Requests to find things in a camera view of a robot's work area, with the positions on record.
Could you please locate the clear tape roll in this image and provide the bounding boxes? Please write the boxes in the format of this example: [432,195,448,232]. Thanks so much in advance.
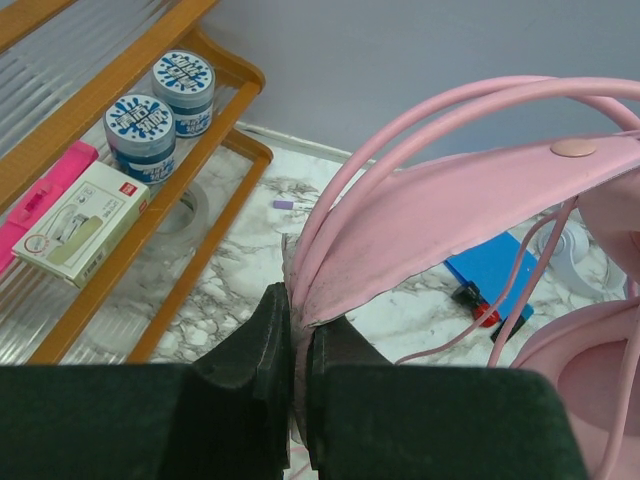
[144,181,209,258]

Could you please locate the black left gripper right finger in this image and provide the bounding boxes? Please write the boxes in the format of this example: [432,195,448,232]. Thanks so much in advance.
[306,319,587,480]

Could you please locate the pink cat-ear headphones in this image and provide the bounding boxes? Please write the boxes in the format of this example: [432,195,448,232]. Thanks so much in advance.
[284,76,639,479]

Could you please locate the white headphones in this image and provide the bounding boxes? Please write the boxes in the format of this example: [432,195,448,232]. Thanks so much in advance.
[549,220,627,300]

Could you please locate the wooden tiered shelf rack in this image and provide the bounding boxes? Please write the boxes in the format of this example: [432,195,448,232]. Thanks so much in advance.
[1,1,272,365]

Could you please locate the small cardboard box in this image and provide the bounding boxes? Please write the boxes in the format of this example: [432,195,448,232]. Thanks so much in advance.
[12,162,150,289]

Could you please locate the blue-lidded jar front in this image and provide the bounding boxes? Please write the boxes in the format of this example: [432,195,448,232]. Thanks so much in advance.
[103,94,176,185]

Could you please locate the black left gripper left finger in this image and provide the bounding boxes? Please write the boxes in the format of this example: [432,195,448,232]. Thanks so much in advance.
[1,283,291,479]

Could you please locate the blue-lidded jar rear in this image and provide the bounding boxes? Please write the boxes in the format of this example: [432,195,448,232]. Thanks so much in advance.
[151,50,216,138]

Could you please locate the blue-lidded jar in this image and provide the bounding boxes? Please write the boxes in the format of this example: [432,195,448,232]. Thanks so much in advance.
[103,94,176,185]
[151,50,216,138]

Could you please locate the blue black marker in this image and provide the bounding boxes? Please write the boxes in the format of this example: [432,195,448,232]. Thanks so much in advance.
[490,304,534,343]

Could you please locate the red black marker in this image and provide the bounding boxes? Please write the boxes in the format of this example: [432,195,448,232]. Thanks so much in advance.
[451,282,490,320]

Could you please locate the blue notebook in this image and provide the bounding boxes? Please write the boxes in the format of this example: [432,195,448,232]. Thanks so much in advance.
[444,232,537,320]

